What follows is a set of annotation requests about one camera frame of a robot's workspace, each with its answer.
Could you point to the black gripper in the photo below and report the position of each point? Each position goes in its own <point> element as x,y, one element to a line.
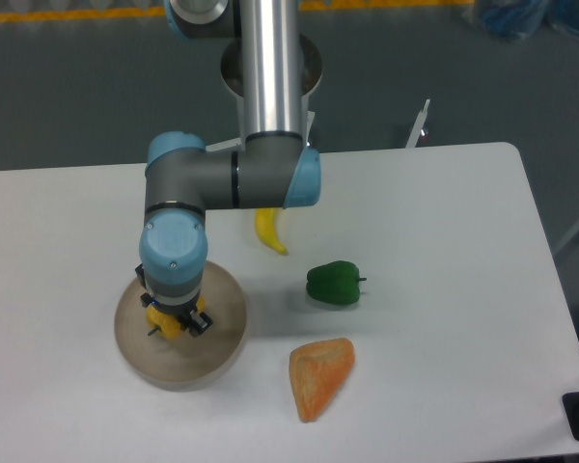
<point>195,323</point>

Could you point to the yellow toy bell pepper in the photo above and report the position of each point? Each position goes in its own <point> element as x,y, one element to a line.
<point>168,326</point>

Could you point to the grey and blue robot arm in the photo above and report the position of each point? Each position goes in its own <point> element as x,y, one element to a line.
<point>271,68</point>

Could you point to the beige round plate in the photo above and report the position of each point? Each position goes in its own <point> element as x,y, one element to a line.
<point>185,363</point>

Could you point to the green toy bell pepper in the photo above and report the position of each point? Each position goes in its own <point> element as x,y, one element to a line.
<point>336,283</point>

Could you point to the yellow toy banana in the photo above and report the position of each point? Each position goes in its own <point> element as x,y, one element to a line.
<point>265,228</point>

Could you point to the orange toy bread wedge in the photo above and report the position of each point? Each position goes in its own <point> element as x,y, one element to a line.
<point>317,370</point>

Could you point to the blue plastic bag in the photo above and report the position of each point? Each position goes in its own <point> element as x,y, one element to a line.
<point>518,20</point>

